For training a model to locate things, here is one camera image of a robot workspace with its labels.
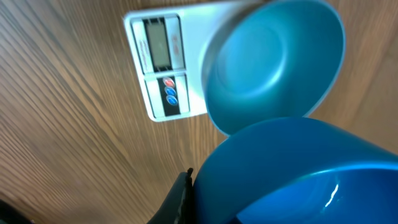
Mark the blue plastic measuring scoop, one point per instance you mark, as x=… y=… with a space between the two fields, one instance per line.
x=297 y=170

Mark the teal metal bowl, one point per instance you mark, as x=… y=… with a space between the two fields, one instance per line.
x=281 y=60

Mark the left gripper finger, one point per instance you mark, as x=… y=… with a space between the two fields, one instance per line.
x=178 y=206

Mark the white digital kitchen scale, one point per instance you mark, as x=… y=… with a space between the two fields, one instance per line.
x=168 y=46

